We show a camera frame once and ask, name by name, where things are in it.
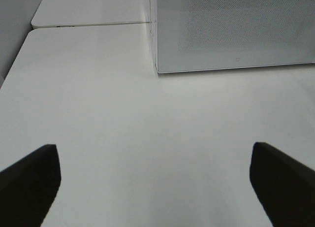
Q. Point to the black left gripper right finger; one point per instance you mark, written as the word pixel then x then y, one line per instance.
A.
pixel 284 186

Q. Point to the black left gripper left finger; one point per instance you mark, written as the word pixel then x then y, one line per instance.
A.
pixel 29 187

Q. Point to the white microwave oven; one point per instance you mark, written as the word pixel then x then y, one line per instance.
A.
pixel 153 40

